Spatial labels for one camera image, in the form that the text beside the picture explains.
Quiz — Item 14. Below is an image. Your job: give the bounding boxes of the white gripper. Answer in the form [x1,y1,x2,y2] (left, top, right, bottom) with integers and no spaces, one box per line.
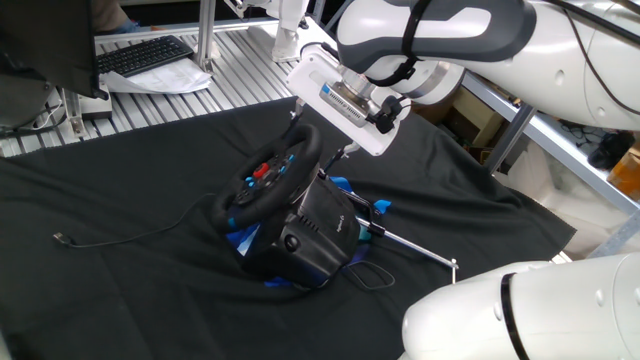
[284,47,412,174]

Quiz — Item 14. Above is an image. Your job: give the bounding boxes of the black racing steering wheel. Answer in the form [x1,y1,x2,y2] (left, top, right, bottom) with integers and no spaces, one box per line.
[209,122,324,234]

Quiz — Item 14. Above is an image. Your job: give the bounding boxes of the black wheel base housing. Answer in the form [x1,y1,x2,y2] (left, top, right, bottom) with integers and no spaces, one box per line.
[242,167,364,291]

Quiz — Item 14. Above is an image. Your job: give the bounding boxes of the black racing wheel controller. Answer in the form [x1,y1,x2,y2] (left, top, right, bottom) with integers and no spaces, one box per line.
[224,174,374,290]

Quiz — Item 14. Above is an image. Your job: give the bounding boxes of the black clamp with metal screw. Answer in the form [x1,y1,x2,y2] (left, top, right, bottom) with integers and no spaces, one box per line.
[332,184,461,286]

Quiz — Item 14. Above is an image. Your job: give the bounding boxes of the beige cardboard box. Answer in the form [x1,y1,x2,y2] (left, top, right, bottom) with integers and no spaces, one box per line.
[442,87,506,149]

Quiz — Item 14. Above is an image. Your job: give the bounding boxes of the white paper sheets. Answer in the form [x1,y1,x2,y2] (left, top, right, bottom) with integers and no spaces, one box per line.
[102,57,215,96]

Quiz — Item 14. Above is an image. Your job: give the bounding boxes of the black keyboard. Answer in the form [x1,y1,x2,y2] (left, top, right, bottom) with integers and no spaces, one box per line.
[96,33,196,79]

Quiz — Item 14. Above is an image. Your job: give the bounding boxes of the person in brown clothing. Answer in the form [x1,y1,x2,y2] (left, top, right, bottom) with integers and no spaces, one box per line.
[90,0,166,35]

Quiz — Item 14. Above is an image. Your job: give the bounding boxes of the grey metal shelf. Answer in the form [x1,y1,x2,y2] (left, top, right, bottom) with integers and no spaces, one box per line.
[462,72,640,259]

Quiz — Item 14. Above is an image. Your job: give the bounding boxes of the black cloth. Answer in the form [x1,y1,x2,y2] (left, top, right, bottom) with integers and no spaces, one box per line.
[0,97,576,360]

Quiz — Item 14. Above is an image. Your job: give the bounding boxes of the black bag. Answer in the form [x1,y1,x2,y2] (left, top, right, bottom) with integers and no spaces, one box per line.
[587,130,636,171]

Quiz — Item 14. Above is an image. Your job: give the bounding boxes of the black monitor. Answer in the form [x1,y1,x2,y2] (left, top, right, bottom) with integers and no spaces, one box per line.
[0,0,110,132]

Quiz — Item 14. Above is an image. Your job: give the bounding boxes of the orange box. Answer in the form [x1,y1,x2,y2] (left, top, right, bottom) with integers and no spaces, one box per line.
[606,143,640,202]

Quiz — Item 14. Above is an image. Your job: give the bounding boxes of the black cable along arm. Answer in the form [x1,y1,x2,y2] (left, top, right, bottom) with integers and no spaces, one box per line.
[374,0,640,360]

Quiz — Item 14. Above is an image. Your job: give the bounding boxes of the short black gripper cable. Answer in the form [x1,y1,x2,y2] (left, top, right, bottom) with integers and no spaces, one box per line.
[298,42,341,60]

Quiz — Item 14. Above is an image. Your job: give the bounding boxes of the white stand with base plate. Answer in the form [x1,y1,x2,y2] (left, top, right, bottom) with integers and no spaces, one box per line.
[247,0,335,64]

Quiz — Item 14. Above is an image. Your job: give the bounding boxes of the upright aluminium profile post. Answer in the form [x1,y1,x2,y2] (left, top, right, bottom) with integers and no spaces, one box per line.
[196,0,219,75]

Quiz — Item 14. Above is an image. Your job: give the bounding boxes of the thin black looped cable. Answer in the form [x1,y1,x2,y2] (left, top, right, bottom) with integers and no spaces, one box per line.
[341,259,397,294]

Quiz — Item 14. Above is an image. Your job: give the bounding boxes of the thin black USB cable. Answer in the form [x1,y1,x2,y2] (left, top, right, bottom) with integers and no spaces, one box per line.
[52,192,219,250]

